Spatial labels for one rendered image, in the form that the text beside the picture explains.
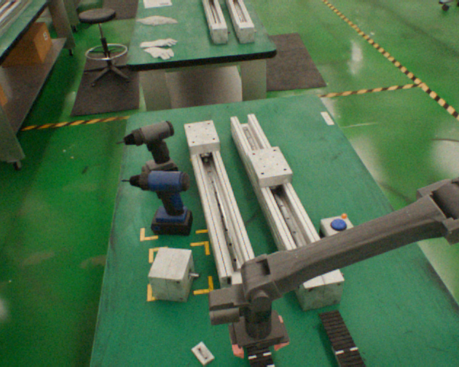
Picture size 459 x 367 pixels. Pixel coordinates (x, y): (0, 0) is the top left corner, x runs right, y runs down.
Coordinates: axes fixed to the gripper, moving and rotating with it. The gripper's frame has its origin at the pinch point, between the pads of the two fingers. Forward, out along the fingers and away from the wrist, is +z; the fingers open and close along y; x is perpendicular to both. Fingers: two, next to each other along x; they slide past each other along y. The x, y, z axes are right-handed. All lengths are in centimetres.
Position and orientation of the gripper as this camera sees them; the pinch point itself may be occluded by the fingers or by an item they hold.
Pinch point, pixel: (258, 349)
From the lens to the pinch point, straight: 100.1
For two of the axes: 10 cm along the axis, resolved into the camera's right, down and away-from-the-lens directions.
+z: 0.5, 7.7, 6.3
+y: -9.8, 1.7, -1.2
